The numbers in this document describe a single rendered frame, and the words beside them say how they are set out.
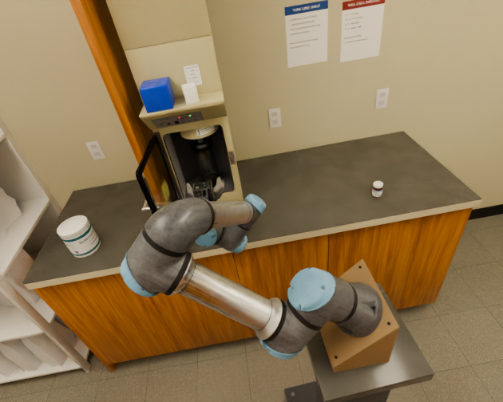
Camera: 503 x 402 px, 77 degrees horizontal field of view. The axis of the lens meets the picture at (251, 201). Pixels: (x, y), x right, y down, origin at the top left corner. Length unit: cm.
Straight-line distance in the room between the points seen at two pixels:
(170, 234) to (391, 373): 75
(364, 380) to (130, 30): 134
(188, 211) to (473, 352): 194
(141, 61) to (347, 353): 119
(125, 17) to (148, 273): 89
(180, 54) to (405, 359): 125
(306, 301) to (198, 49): 95
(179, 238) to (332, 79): 141
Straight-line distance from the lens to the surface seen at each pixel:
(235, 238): 108
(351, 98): 198
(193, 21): 128
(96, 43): 125
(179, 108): 124
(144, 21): 130
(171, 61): 131
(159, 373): 226
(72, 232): 157
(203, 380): 215
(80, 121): 197
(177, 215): 71
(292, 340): 90
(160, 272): 75
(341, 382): 107
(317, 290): 82
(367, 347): 99
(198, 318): 187
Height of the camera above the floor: 193
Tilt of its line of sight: 38 degrees down
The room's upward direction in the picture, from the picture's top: 10 degrees counter-clockwise
